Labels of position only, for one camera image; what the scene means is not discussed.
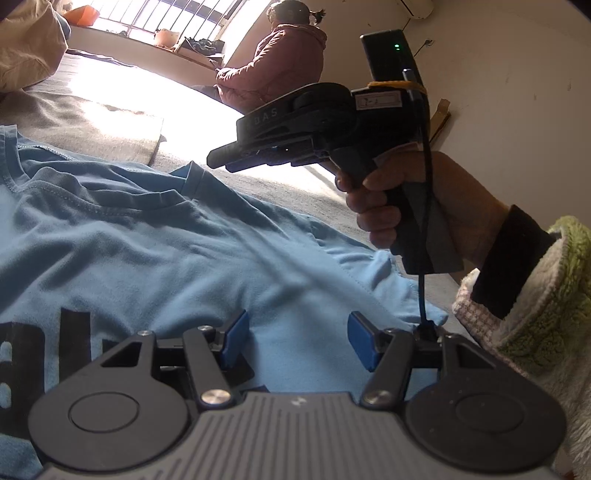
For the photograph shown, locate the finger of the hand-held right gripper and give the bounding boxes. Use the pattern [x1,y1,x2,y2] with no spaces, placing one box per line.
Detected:
[206,138,331,174]

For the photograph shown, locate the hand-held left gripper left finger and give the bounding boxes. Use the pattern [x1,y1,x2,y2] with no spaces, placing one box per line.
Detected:
[100,309,252,411]

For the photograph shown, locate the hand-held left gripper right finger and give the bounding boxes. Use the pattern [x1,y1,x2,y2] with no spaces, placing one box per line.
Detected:
[347,311,513,411]

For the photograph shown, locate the blue t-shirt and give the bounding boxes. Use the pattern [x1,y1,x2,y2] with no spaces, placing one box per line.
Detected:
[0,124,451,480]

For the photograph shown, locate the person's right forearm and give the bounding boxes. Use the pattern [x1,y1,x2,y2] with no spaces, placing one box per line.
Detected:
[452,203,591,480]

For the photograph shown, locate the dark clothes heap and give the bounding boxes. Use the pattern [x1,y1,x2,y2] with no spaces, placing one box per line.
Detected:
[187,38,225,54]

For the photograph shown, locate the beige crumpled clothes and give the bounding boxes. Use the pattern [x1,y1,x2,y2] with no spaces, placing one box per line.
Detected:
[0,0,72,93]

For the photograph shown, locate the person's right hand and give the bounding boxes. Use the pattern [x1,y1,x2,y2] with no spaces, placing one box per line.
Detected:
[336,150,511,273]

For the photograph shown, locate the grey fleece bed blanket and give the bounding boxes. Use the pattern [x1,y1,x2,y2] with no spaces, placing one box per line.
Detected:
[0,48,481,342]

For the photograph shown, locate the flat cardboard box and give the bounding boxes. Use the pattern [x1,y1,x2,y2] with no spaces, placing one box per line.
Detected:
[174,37,227,61]

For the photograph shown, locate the long cardboard box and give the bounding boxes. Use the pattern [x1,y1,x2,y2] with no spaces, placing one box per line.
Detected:
[429,98,452,144]

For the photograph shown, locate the white air conditioner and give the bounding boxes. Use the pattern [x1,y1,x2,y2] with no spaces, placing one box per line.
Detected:
[399,0,435,19]

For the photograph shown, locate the window grille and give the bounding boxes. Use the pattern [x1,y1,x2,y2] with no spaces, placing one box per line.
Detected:
[69,0,278,54]

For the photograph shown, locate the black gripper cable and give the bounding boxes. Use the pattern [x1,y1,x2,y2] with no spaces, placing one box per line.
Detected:
[402,68,437,337]

